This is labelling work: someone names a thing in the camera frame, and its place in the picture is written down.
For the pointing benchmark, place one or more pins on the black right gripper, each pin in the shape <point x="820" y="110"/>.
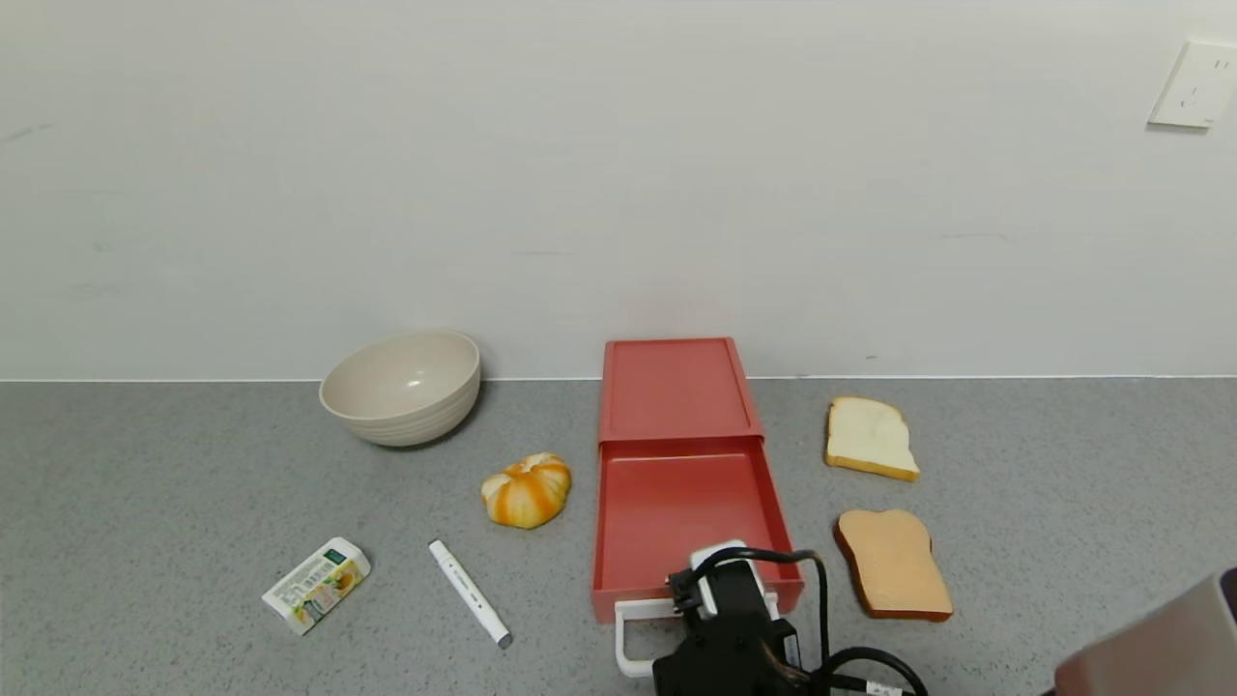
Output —
<point x="725" y="667"/>

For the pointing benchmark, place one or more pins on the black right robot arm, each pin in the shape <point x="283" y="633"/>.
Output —
<point x="1160" y="648"/>

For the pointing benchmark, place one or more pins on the brown toast slice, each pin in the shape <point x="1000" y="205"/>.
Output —
<point x="894" y="565"/>

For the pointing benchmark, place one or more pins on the orange striped pumpkin bun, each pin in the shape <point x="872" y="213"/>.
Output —
<point x="527" y="493"/>

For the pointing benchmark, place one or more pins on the white marker pen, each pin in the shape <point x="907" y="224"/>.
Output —
<point x="468" y="591"/>

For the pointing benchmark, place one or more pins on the white bread slice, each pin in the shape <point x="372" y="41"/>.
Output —
<point x="867" y="437"/>

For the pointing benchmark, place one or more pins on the small white printed carton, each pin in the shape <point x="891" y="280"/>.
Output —
<point x="316" y="585"/>

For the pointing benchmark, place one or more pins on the beige ribbed bowl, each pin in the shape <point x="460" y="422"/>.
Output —
<point x="401" y="387"/>

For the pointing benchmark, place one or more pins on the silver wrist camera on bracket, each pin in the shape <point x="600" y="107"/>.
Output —
<point x="730" y="594"/>

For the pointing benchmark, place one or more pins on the white wall socket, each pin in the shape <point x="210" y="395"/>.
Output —
<point x="1196" y="85"/>

